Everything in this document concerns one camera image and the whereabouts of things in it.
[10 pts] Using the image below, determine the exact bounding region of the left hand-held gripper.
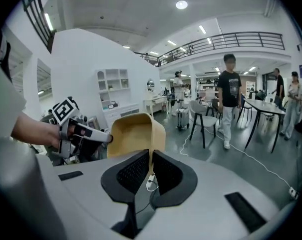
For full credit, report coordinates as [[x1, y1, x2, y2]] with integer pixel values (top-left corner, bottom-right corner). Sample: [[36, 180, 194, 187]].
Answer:
[[51, 96, 114, 163]]

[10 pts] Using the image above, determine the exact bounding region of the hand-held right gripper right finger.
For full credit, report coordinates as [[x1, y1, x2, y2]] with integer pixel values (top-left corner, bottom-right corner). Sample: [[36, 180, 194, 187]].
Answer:
[[150, 149, 199, 209]]

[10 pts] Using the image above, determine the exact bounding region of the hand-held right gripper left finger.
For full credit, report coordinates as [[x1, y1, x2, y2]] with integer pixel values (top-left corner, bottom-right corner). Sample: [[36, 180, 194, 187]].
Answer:
[[100, 148, 151, 204]]

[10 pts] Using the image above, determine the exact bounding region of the tan plastic container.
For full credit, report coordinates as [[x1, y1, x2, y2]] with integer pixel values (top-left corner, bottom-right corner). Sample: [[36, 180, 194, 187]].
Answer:
[[106, 112, 166, 159]]

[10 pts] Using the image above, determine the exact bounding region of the person's left forearm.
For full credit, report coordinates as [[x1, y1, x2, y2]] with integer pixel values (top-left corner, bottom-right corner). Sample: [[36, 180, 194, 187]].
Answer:
[[10, 111, 62, 151]]

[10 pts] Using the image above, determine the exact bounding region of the white shelf cabinet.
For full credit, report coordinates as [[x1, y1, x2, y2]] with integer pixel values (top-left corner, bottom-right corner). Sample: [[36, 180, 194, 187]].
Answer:
[[95, 68, 141, 130]]

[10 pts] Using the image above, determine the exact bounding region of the silver suitcase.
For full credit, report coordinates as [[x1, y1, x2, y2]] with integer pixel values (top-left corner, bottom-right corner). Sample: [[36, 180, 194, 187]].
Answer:
[[175, 106, 191, 131]]

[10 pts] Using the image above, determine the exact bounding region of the white upholstered chair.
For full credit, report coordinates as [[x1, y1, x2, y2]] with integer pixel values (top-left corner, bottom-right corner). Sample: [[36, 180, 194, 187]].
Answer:
[[189, 99, 218, 149]]

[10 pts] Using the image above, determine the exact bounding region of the white vanity desk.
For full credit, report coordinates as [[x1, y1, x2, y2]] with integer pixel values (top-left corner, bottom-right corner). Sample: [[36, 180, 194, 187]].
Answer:
[[143, 95, 169, 118]]

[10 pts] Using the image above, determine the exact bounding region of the round mirror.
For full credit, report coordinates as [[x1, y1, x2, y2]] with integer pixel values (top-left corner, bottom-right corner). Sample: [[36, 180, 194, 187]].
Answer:
[[146, 78, 155, 95]]

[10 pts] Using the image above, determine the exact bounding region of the brown chair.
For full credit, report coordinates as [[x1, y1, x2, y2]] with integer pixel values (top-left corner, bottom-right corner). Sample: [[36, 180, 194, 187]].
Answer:
[[206, 98, 223, 125]]

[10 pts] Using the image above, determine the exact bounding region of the dark dining chair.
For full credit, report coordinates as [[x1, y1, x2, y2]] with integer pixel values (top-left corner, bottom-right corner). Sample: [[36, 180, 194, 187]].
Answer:
[[236, 98, 253, 129]]

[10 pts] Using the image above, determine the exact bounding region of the dark dining table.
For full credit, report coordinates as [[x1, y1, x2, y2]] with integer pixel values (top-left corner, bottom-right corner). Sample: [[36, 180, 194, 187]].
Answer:
[[242, 98, 287, 154]]

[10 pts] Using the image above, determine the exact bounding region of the black stair railing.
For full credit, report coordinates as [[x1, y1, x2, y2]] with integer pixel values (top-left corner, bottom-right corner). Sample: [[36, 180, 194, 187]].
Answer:
[[21, 0, 57, 54]]

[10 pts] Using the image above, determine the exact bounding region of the black balcony railing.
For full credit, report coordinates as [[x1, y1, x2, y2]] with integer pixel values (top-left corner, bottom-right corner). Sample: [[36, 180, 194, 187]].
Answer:
[[140, 31, 286, 68]]

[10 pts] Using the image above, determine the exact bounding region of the small picture frame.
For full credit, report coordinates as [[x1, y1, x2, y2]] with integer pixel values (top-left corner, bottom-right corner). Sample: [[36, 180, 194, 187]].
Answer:
[[86, 117, 100, 132]]

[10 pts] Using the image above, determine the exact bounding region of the black cable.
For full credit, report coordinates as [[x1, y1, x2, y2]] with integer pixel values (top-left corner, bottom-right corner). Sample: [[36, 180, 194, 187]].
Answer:
[[135, 188, 158, 215]]

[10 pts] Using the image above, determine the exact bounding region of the white floor cable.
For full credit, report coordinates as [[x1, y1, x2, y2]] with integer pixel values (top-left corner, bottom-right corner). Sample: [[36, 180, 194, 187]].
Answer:
[[180, 125, 295, 192]]

